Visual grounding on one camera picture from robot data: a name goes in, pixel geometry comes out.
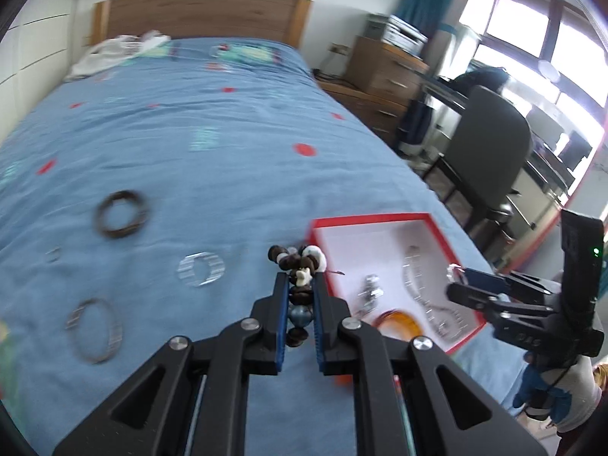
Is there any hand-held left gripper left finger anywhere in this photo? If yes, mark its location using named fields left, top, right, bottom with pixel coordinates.
left=52, top=271, right=290, bottom=456

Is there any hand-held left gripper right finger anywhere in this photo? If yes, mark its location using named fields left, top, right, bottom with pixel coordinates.
left=311, top=271, right=547, bottom=456

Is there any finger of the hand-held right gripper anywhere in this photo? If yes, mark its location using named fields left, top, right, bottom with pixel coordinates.
left=461, top=256, right=564, bottom=296
left=445, top=283, right=557, bottom=325

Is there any silver pendant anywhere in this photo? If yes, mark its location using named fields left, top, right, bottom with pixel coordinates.
left=358, top=273, right=385, bottom=317

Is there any beaded bracelet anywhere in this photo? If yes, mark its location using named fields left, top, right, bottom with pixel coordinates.
left=268, top=244, right=328, bottom=347

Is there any amber bangle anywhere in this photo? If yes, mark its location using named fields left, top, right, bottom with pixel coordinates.
left=372, top=310, right=423, bottom=343

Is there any red-rimmed white tray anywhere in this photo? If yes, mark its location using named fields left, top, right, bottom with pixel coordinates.
left=310, top=212, right=488, bottom=355

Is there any person's right hand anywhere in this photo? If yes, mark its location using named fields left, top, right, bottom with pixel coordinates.
left=513, top=363, right=573, bottom=421

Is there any black office chair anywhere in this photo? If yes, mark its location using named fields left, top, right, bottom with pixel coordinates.
left=418, top=85, right=533, bottom=248

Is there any thin silver bangle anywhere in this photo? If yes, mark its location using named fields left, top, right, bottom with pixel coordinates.
left=65, top=298, right=123, bottom=364

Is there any blue printed blanket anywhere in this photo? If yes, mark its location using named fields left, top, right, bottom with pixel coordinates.
left=0, top=38, right=523, bottom=456

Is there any low wooden nightstand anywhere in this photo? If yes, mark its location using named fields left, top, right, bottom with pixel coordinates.
left=316, top=81, right=409, bottom=146

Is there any dark brown bangle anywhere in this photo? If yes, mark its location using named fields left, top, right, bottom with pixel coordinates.
left=94, top=190, right=152, bottom=239

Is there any wooden drawer chest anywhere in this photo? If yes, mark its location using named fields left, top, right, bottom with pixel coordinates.
left=347, top=35, right=431, bottom=105

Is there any window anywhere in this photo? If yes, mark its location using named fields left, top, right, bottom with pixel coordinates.
left=458, top=0, right=608, bottom=129

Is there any white printer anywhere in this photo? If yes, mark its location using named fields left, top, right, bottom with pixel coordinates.
left=366, top=13, right=428, bottom=53

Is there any white cloth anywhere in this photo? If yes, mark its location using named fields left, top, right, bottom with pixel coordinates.
left=64, top=31, right=172, bottom=81

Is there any wooden headboard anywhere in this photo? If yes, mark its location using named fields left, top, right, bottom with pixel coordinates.
left=92, top=0, right=313, bottom=51

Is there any white wardrobe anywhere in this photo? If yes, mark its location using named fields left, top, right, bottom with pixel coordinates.
left=0, top=0, right=77, bottom=105

